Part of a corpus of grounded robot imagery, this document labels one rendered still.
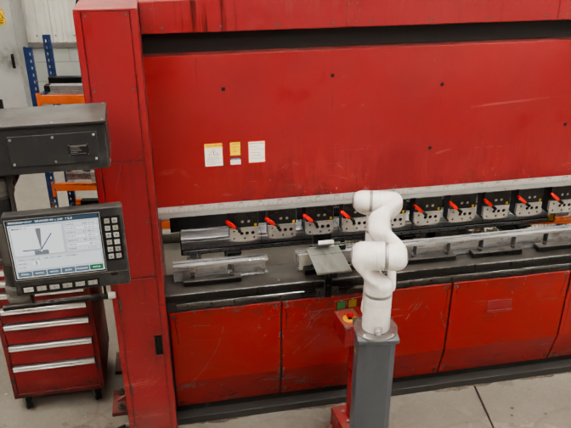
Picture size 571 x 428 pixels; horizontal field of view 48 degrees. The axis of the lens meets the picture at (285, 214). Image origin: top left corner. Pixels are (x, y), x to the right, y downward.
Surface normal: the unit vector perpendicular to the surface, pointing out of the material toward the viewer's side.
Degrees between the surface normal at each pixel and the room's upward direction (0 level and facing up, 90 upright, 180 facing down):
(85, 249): 90
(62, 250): 90
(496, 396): 0
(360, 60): 90
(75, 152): 90
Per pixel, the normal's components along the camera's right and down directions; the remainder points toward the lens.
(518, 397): 0.00, -0.90
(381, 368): 0.04, 0.44
